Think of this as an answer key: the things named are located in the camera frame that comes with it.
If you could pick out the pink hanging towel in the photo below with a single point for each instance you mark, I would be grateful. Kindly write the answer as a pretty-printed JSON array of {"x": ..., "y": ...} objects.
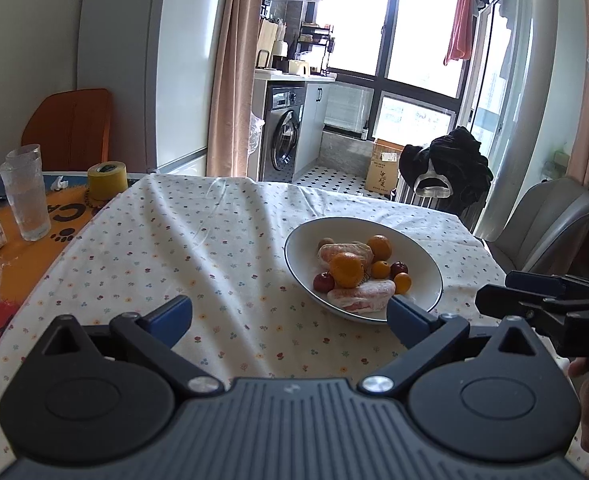
[{"x": 462, "y": 25}]

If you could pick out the white refrigerator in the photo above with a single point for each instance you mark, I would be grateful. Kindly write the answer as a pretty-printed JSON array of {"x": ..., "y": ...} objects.
[{"x": 149, "y": 60}]

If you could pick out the large window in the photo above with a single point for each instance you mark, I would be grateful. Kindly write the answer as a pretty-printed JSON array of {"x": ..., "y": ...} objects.
[{"x": 414, "y": 25}]

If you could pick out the small orange kumquat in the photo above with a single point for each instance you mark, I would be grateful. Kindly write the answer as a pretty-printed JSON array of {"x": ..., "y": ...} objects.
[
  {"x": 403, "y": 284},
  {"x": 379, "y": 270}
]

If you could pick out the floral white tablecloth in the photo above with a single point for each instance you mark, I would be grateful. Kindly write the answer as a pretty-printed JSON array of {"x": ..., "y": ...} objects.
[{"x": 174, "y": 240}]

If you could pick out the clear drinking glass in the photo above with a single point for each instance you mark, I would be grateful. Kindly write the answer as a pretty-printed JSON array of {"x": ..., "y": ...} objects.
[{"x": 24, "y": 190}]

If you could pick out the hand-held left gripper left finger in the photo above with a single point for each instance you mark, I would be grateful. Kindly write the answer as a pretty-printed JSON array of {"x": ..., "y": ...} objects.
[{"x": 172, "y": 317}]

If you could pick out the large orange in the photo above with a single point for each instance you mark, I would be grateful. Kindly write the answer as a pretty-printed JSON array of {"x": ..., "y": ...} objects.
[{"x": 347, "y": 268}]

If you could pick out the white radiator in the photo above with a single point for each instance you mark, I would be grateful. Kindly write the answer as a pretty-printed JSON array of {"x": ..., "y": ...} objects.
[{"x": 424, "y": 201}]

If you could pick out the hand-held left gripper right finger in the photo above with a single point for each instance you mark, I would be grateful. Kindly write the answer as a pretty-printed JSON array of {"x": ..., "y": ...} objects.
[{"x": 404, "y": 317}]

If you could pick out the cardboard box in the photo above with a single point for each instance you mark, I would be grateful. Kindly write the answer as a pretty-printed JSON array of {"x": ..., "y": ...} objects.
[{"x": 387, "y": 170}]

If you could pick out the orange paw print mat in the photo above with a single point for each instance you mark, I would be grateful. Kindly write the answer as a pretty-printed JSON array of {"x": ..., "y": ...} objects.
[{"x": 64, "y": 215}]

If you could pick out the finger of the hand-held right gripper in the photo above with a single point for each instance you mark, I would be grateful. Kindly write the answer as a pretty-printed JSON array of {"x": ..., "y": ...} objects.
[
  {"x": 509, "y": 302},
  {"x": 544, "y": 284}
]

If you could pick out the pink peeled pomelo piece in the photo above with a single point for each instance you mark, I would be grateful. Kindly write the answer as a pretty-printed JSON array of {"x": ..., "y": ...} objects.
[{"x": 362, "y": 296}]

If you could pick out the brown kiwi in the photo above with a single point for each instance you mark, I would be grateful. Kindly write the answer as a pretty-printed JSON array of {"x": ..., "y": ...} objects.
[{"x": 326, "y": 243}]

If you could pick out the white cabinet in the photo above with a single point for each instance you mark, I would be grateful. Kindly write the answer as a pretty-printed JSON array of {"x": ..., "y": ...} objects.
[{"x": 317, "y": 120}]

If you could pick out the white plate with dark rim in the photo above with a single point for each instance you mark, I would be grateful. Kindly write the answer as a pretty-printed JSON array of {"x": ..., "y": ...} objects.
[{"x": 424, "y": 260}]

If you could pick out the black countertop rack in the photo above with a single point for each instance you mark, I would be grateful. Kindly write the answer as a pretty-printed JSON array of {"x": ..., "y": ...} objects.
[{"x": 314, "y": 40}]

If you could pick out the small dark red fruit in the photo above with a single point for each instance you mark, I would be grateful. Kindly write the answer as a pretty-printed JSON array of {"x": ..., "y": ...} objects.
[
  {"x": 323, "y": 281},
  {"x": 399, "y": 268}
]

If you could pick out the yellow tape roll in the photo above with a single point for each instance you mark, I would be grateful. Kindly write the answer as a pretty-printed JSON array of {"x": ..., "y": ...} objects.
[{"x": 107, "y": 180}]

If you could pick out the clear plastic bag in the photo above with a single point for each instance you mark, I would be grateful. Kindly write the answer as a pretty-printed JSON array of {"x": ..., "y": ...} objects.
[{"x": 255, "y": 132}]

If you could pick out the translucent plastic hanger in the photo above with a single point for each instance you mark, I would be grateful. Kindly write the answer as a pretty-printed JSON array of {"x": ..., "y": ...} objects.
[{"x": 432, "y": 186}]

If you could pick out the black clothes pile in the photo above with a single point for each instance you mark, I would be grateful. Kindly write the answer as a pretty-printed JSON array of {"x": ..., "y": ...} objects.
[{"x": 459, "y": 155}]

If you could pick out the wooden cutting board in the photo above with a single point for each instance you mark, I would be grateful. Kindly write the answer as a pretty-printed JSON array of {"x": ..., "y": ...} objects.
[{"x": 269, "y": 40}]

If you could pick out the medium orange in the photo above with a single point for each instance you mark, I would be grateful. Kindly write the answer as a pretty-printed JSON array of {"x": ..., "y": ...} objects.
[{"x": 380, "y": 246}]

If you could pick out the grey washing machine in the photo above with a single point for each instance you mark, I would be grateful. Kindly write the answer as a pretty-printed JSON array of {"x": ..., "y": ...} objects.
[{"x": 284, "y": 127}]

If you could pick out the grey chair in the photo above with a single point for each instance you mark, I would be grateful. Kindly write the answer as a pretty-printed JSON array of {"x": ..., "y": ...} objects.
[{"x": 539, "y": 220}]

